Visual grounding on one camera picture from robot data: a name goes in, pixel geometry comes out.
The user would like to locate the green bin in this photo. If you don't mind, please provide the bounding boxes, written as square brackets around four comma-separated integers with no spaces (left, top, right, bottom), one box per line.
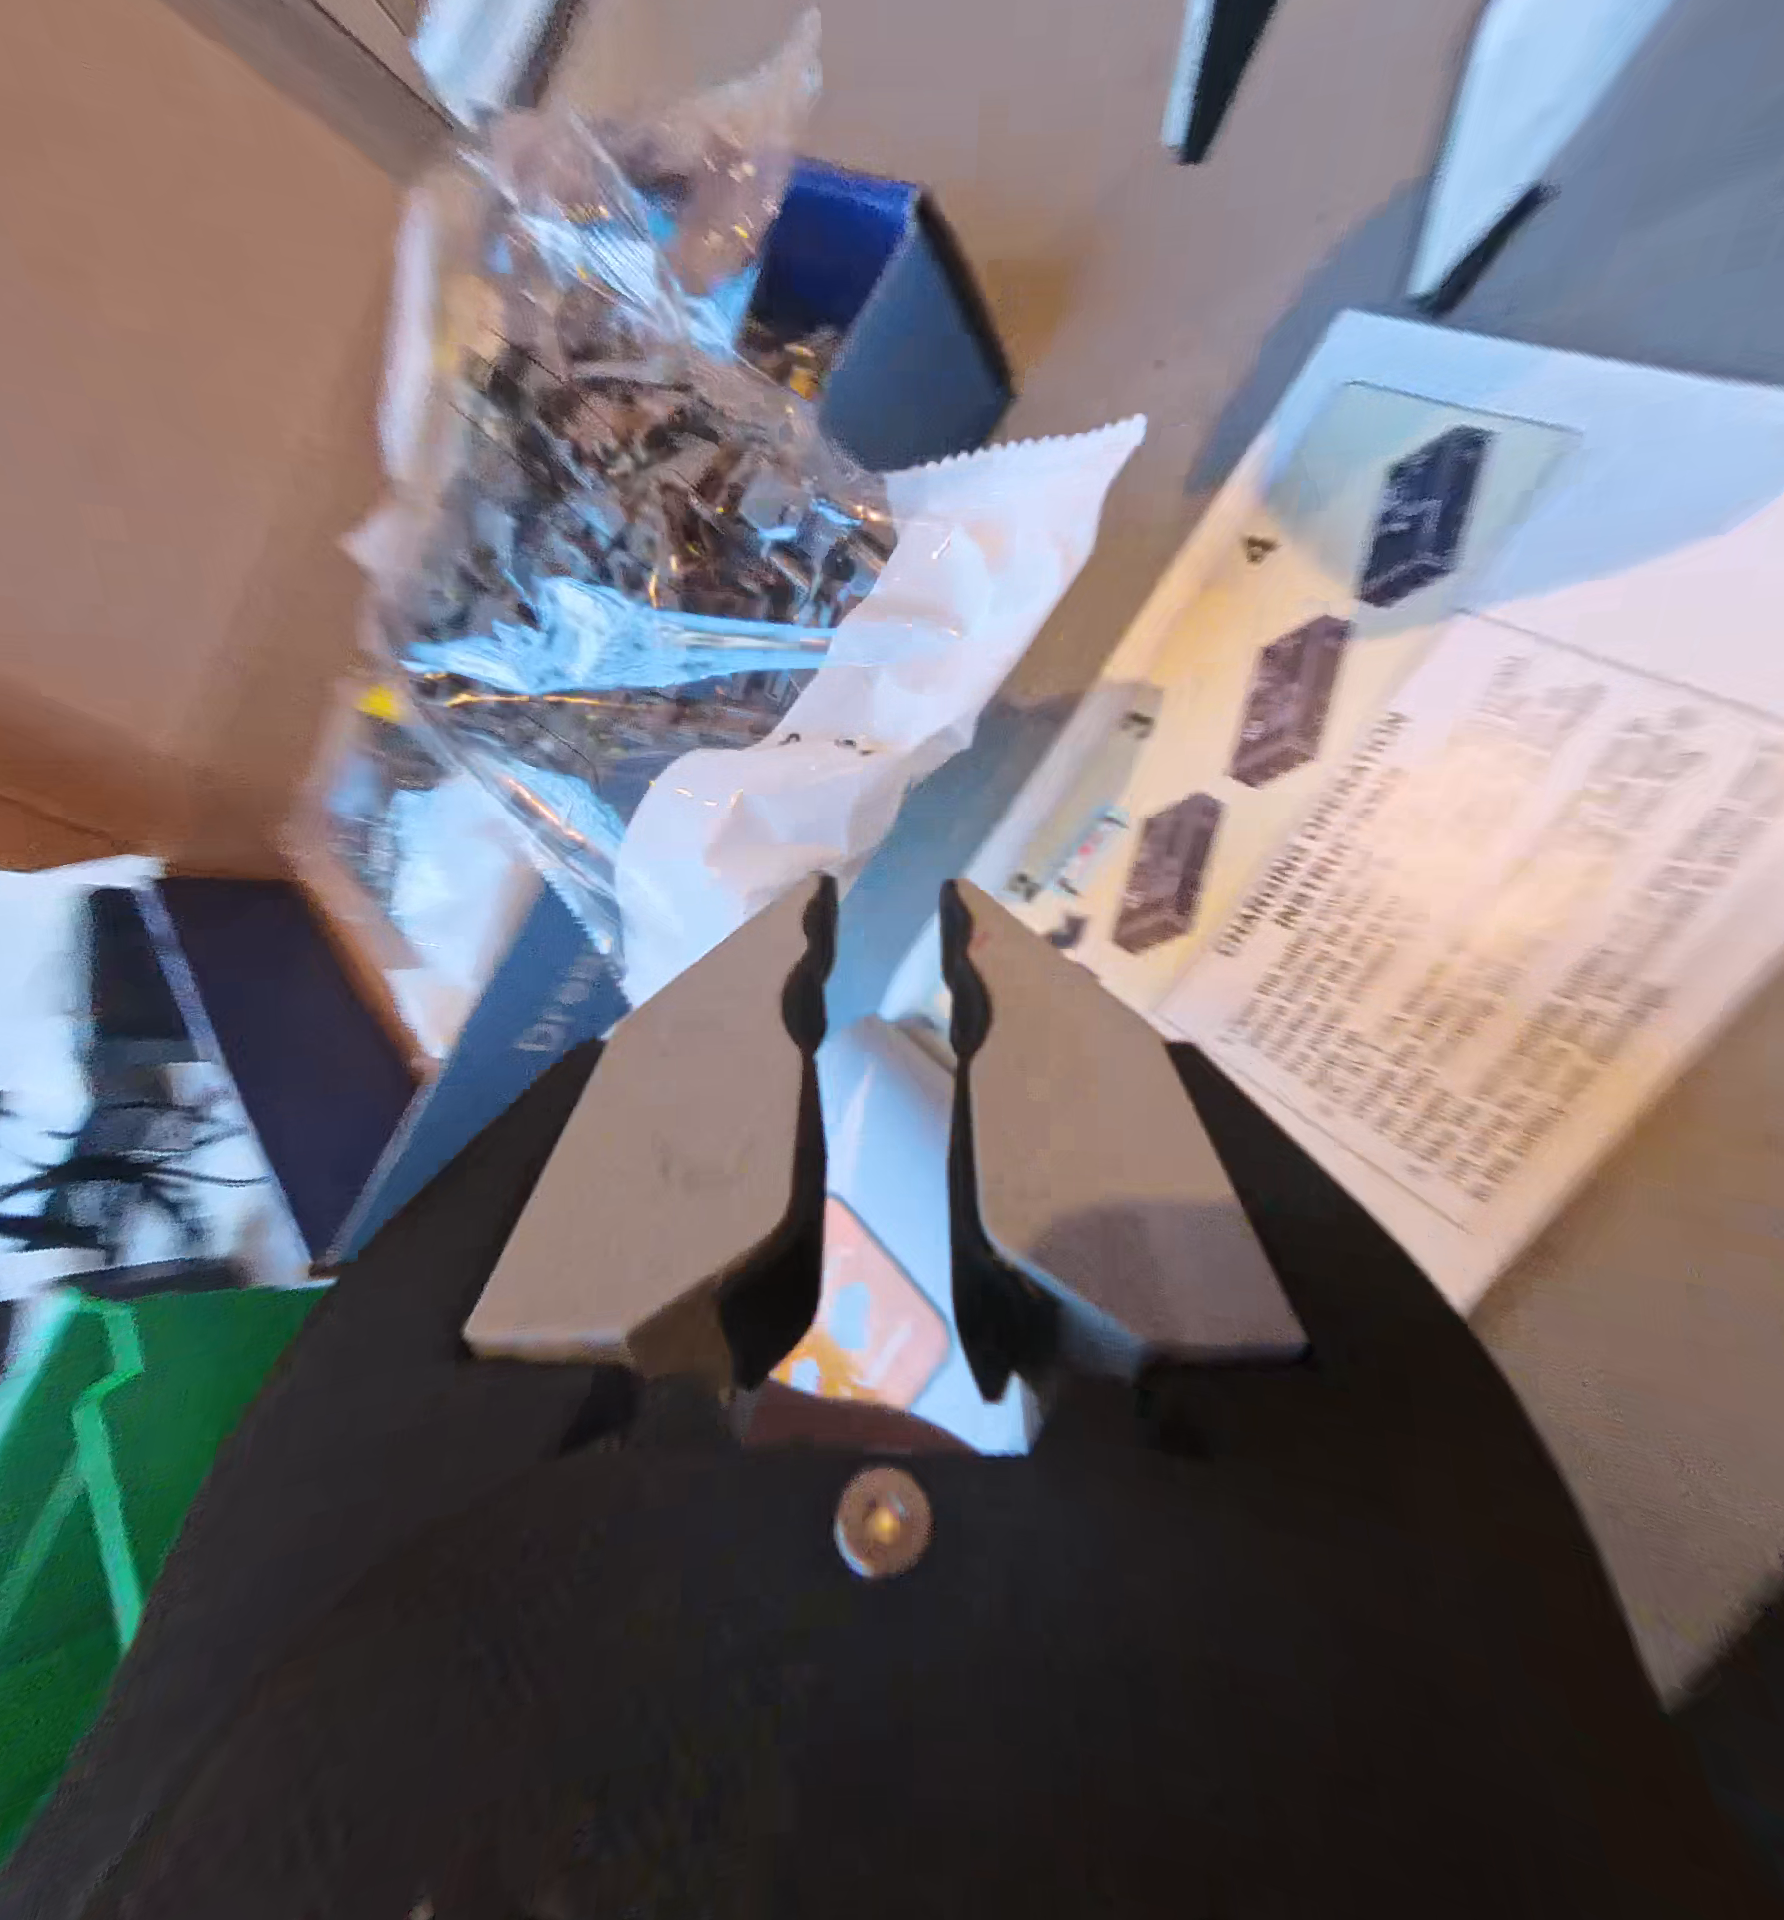
[0,1283,339,1920]

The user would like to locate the blue cardboard kit box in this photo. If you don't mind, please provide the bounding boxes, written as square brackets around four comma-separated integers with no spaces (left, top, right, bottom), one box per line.
[0,0,1018,1276]

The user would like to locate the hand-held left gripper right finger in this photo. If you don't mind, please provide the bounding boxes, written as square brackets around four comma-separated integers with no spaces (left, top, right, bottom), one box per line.
[938,879,1310,1404]

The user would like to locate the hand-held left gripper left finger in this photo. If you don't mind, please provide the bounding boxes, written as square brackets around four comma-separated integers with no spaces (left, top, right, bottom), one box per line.
[461,874,841,1389]

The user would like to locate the clear bag of yellow parts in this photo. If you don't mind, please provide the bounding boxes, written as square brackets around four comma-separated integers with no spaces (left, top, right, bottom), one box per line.
[298,15,1148,1037]

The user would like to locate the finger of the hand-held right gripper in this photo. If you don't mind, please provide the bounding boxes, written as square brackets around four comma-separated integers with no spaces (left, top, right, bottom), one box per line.
[1405,0,1681,317]
[1161,0,1279,167]

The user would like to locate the white charging instruction sheet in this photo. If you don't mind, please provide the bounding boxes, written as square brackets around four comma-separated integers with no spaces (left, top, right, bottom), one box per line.
[965,307,1784,1321]

